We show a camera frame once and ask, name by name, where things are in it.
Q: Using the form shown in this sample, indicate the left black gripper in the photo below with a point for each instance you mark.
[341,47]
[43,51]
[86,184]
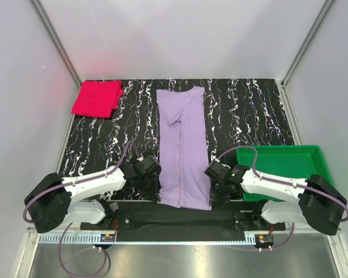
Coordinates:
[152,194]

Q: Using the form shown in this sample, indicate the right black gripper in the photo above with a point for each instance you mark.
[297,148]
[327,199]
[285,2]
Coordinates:
[216,198]

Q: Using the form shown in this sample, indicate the lavender t shirt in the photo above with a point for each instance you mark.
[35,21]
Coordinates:
[183,153]

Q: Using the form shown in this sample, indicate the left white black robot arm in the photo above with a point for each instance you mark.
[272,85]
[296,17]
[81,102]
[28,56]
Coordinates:
[56,201]

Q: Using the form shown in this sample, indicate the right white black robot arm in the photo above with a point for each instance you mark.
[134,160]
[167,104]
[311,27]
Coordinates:
[313,201]

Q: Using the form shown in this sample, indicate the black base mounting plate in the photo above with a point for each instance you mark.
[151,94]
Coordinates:
[144,219]

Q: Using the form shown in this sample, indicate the right connector board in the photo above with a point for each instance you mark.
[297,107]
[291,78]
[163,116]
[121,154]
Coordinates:
[265,238]

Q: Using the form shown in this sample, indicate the connector board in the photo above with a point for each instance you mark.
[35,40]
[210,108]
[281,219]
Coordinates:
[108,237]
[265,238]

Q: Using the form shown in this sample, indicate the left connector board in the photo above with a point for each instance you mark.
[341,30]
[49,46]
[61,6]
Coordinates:
[108,237]

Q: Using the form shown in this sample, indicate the black marbled table mat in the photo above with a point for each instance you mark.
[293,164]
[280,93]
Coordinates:
[237,112]

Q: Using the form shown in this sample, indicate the green plastic tray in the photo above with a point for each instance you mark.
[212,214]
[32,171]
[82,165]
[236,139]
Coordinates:
[294,161]

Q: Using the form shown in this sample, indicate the folded pink t shirt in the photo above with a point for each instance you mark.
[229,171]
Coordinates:
[97,99]

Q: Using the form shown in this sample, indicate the white slotted cable duct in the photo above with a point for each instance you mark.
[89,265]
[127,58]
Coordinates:
[241,239]

